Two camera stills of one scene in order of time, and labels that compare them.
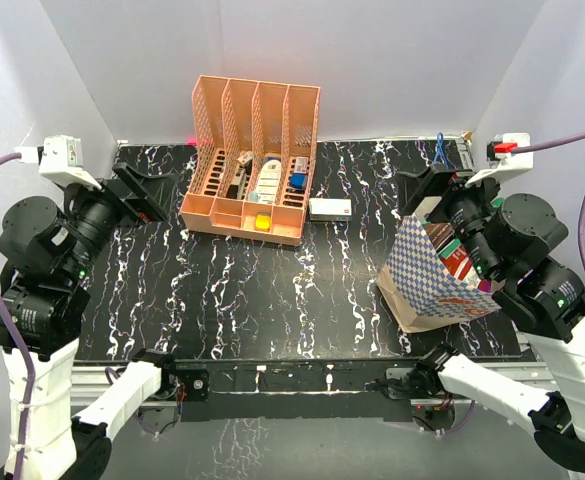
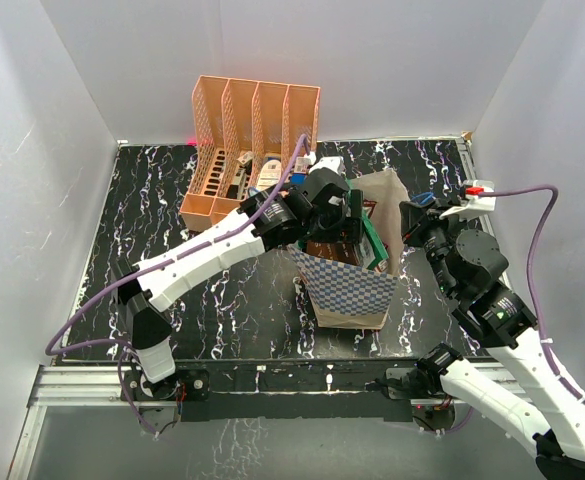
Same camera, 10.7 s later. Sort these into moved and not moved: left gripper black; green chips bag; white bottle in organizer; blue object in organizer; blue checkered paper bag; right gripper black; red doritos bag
Moved: red doritos bag; right gripper black; blue checkered paper bag; left gripper black; green chips bag
Not moved: white bottle in organizer; blue object in organizer
